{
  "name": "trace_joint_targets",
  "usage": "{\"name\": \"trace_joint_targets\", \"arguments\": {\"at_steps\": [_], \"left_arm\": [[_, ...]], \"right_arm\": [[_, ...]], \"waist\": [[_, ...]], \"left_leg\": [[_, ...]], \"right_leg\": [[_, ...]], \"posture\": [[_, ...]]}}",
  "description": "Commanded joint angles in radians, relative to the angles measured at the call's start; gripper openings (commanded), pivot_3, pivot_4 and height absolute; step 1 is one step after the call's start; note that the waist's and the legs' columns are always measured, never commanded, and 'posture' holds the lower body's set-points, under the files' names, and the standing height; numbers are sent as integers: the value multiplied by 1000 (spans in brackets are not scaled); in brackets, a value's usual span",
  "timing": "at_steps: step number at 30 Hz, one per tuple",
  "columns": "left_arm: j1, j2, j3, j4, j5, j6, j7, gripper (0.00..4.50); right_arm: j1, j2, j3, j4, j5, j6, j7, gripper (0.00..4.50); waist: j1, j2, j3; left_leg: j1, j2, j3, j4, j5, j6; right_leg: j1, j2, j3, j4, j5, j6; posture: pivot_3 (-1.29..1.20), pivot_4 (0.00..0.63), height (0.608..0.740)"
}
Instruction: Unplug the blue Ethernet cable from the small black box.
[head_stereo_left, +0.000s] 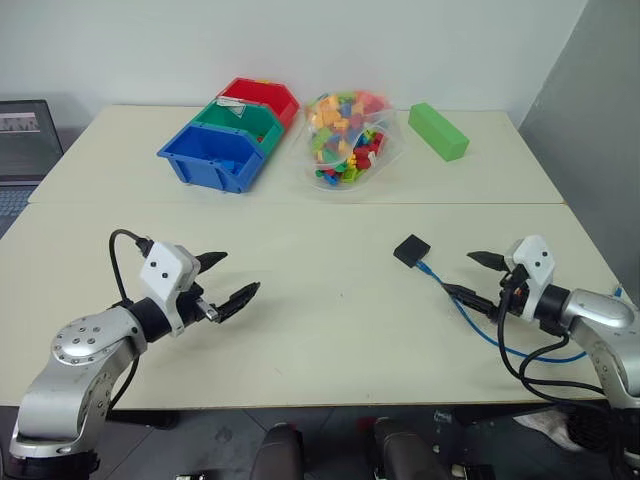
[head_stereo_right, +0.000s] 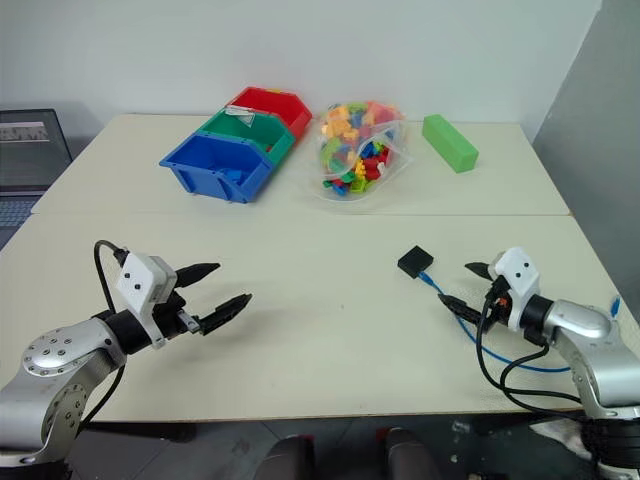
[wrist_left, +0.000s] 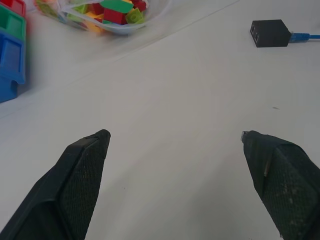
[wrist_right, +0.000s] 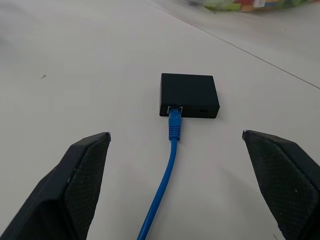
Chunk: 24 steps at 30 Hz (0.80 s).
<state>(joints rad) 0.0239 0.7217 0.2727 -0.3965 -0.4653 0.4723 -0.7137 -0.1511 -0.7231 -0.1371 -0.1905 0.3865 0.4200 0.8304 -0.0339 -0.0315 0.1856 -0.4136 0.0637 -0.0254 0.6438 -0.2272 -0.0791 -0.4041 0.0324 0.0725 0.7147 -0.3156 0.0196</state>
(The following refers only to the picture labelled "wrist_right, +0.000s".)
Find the bag of colourful blocks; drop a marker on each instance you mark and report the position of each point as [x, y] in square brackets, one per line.
[257, 5]

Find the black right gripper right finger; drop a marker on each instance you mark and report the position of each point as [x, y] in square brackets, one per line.
[285, 180]

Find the small black network box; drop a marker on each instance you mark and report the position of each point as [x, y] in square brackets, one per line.
[188, 93]

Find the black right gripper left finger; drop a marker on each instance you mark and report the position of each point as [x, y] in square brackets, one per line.
[57, 190]

